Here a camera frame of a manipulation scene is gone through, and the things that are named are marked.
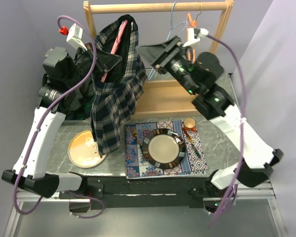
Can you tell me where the dark handled knife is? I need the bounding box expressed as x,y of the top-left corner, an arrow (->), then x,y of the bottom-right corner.
183,127 -> 201,158

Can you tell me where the wooden clothes rack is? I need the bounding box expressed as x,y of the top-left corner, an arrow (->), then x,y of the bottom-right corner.
83,0 -> 234,119

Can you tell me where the navy beige plaid skirt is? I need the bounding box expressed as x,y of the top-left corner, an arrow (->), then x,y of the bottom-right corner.
91,14 -> 148,156

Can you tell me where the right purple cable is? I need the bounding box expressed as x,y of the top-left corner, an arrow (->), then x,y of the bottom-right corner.
204,33 -> 247,229

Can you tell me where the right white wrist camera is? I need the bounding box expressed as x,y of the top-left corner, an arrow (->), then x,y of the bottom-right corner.
183,28 -> 209,47

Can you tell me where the grey dotted garment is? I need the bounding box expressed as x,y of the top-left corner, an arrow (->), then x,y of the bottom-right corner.
64,74 -> 96,114

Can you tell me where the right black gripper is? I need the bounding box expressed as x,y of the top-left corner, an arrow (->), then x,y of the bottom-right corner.
134,36 -> 198,96

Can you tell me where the gold fork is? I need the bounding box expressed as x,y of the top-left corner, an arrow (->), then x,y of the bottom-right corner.
131,127 -> 141,146

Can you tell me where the cream floral plate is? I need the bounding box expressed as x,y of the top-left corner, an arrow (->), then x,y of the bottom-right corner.
68,130 -> 106,168

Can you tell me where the green plaid skirt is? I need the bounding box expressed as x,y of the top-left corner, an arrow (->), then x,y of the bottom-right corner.
66,98 -> 93,120

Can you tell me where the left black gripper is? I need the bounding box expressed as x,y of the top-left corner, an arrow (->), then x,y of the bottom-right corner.
64,41 -> 122,88

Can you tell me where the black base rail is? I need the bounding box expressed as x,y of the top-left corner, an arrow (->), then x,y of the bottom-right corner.
59,176 -> 226,208

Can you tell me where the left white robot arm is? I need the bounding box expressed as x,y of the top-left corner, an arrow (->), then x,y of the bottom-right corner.
1,43 -> 122,198

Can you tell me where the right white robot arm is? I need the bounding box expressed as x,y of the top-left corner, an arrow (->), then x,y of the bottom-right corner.
136,34 -> 284,197

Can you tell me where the blue wire hanger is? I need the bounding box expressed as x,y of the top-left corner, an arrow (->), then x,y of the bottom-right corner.
148,1 -> 188,80

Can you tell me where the small orange cup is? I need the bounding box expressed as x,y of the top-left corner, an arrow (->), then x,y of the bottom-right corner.
183,118 -> 196,132

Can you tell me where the dark rimmed beige plate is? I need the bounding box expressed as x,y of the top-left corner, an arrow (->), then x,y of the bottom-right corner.
142,128 -> 186,169

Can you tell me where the patterned placemat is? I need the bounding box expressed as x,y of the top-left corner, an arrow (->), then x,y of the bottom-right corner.
125,120 -> 208,179

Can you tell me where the clear plastic bin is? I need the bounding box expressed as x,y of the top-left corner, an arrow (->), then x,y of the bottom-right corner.
62,117 -> 91,125

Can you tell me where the orange clothes hanger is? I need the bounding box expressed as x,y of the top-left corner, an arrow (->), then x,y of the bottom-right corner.
186,2 -> 203,62

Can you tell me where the pink clothes hanger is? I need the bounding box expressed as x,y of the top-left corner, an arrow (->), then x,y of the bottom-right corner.
101,15 -> 133,83

